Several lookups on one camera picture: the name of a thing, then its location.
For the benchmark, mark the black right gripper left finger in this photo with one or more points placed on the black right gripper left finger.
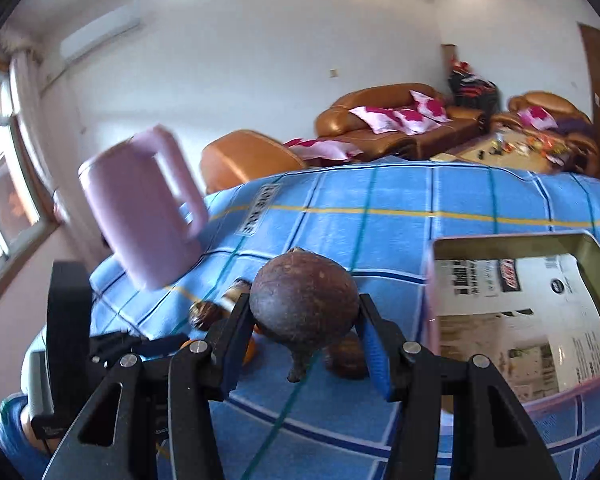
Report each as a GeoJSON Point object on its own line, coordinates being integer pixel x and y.
{"type": "Point", "coordinates": [114, 435]}

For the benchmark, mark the chocolate glazed pastry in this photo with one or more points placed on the chocolate glazed pastry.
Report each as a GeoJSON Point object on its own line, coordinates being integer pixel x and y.
{"type": "Point", "coordinates": [203, 314]}

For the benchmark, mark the small orange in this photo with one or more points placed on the small orange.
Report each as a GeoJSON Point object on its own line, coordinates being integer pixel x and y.
{"type": "Point", "coordinates": [251, 351]}

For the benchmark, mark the dark purple passion fruit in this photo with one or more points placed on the dark purple passion fruit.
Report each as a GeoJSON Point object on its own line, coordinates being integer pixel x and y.
{"type": "Point", "coordinates": [305, 302]}

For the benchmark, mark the pink cookie tin box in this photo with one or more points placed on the pink cookie tin box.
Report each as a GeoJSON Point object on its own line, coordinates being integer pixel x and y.
{"type": "Point", "coordinates": [528, 302]}

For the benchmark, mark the pink electric kettle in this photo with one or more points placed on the pink electric kettle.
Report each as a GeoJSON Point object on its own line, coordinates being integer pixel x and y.
{"type": "Point", "coordinates": [147, 205]}

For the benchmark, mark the blue plaid tablecloth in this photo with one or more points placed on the blue plaid tablecloth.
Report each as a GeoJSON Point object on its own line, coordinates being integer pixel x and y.
{"type": "Point", "coordinates": [378, 221]}

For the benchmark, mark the brown leather chair near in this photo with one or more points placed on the brown leather chair near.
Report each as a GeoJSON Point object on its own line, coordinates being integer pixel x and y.
{"type": "Point", "coordinates": [242, 156]}

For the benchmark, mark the coffee table with clutter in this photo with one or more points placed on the coffee table with clutter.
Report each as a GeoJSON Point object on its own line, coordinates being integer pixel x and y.
{"type": "Point", "coordinates": [511, 149]}

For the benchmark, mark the brown leather armchair far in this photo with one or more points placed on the brown leather armchair far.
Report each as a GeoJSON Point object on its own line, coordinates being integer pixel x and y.
{"type": "Point", "coordinates": [575, 129]}

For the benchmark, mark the pink floral armchair pillow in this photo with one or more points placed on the pink floral armchair pillow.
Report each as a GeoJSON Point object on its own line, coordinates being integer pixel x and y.
{"type": "Point", "coordinates": [537, 117]}

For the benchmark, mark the pink floral pillow middle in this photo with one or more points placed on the pink floral pillow middle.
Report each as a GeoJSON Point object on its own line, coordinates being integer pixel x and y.
{"type": "Point", "coordinates": [413, 122]}

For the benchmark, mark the pink floral pillow right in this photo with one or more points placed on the pink floral pillow right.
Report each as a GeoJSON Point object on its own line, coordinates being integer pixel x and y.
{"type": "Point", "coordinates": [429, 108]}

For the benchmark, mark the pink floral pillow left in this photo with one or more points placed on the pink floral pillow left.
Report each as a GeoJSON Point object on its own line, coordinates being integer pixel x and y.
{"type": "Point", "coordinates": [379, 119]}

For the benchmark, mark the stacked dark chairs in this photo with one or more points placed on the stacked dark chairs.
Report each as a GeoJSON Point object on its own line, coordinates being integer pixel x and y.
{"type": "Point", "coordinates": [470, 90]}

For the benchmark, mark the brown leather three-seat sofa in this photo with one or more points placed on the brown leather three-seat sofa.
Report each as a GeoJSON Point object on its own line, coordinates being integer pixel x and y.
{"type": "Point", "coordinates": [337, 123]}

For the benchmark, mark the window with frame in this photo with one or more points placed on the window with frame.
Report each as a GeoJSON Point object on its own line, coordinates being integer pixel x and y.
{"type": "Point", "coordinates": [26, 219]}

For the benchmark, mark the white wall air conditioner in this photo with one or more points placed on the white wall air conditioner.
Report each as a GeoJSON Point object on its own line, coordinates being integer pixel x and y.
{"type": "Point", "coordinates": [99, 31]}

